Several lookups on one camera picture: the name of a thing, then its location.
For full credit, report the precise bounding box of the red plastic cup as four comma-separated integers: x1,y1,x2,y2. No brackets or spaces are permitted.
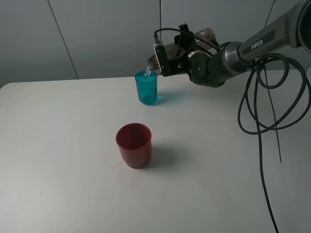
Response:
116,123,152,169

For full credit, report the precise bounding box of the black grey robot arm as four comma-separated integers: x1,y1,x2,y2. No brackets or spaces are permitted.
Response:
181,0,311,87

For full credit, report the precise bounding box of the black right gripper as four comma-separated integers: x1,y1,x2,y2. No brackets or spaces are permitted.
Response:
174,24,211,80

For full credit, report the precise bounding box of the teal transparent plastic cup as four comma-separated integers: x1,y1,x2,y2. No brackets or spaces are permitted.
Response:
135,71,157,105

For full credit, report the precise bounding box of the black camera cable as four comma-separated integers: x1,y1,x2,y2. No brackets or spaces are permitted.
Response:
153,28,311,233

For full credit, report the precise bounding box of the smoky transparent plastic bottle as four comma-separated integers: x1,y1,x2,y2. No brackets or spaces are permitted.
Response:
147,28,216,72

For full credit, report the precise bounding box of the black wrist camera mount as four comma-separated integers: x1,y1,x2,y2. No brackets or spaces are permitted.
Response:
154,43,183,77

